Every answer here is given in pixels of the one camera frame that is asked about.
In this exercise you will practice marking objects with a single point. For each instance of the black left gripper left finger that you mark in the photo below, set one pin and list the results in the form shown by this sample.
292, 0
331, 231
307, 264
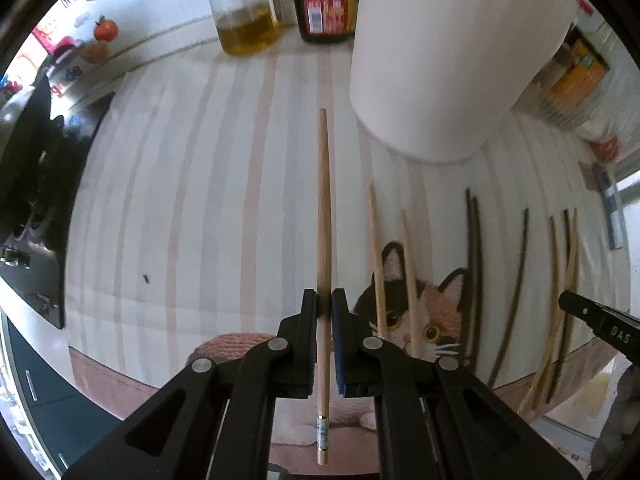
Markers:
212, 421

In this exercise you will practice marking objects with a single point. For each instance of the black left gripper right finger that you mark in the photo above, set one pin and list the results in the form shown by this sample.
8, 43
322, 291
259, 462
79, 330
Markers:
435, 420

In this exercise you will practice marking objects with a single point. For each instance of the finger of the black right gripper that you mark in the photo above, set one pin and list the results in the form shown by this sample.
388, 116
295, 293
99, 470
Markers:
618, 329

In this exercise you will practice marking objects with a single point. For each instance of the light wooden chopstick silver band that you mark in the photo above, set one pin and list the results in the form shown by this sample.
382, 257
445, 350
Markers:
324, 289

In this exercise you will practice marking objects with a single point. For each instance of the blue smartphone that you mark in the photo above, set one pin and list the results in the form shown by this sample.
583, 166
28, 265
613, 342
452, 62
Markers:
613, 216

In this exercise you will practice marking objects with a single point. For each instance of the red plastic bag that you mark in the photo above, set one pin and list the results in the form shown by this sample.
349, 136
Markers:
605, 150

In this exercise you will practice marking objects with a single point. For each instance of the striped cat placemat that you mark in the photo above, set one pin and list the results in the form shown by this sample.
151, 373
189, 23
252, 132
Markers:
195, 226

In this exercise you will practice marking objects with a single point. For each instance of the clear condiment organizer bin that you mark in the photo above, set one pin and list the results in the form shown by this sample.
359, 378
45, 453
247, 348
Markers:
564, 92

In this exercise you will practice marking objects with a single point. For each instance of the black gas stove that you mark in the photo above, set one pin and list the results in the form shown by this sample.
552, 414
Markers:
42, 160

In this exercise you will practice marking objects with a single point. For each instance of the white cylindrical utensil holder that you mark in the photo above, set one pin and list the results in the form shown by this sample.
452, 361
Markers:
433, 78

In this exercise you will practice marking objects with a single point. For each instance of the glass oil bottle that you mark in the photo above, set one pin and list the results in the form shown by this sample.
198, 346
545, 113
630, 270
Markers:
246, 26

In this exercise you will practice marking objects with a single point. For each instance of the tomato wall sticker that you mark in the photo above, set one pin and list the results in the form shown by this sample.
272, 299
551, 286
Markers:
105, 30

